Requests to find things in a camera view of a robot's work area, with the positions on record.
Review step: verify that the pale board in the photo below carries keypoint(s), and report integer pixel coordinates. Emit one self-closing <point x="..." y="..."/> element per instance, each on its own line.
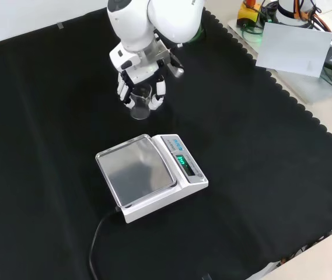
<point x="294" y="49"/>

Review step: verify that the black bench cloth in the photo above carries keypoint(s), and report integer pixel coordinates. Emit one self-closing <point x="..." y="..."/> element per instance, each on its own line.
<point x="241" y="146"/>

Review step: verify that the clear glass beaker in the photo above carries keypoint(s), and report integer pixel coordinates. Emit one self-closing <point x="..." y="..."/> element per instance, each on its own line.
<point x="140" y="112"/>

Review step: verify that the grey metal base plate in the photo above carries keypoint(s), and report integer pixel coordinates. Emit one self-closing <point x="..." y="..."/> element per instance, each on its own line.
<point x="308" y="87"/>

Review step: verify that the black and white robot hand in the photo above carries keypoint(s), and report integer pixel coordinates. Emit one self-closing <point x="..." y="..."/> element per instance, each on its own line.
<point x="138" y="71"/>

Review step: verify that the white electronic balance steel pan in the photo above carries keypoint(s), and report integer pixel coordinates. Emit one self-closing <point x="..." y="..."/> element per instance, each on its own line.
<point x="136" y="170"/>

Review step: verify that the grey cloth clip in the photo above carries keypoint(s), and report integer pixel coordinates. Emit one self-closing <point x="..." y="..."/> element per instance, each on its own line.
<point x="60" y="25"/>

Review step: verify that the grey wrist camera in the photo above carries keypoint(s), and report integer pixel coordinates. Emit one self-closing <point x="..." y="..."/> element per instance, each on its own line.
<point x="175" y="65"/>

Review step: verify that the yellow stop button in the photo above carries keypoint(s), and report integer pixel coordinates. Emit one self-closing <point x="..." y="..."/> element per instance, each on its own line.
<point x="248" y="14"/>

